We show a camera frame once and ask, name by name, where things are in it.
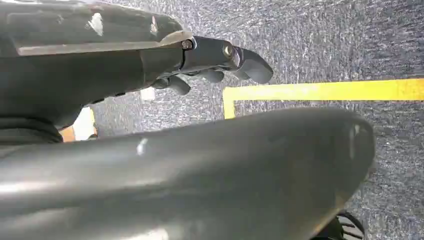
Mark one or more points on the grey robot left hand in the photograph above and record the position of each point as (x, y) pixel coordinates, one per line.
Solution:
(205, 179)

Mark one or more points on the small white patch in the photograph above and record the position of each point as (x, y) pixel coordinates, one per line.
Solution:
(147, 94)

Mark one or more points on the white and orange object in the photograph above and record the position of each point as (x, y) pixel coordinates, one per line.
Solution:
(82, 124)

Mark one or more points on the yellow tape line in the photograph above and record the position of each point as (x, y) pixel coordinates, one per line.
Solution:
(314, 90)

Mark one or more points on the black robot foot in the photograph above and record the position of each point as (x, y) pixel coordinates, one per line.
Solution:
(344, 228)

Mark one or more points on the ribbed grey left arm sleeve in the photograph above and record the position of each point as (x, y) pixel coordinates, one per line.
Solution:
(26, 130)

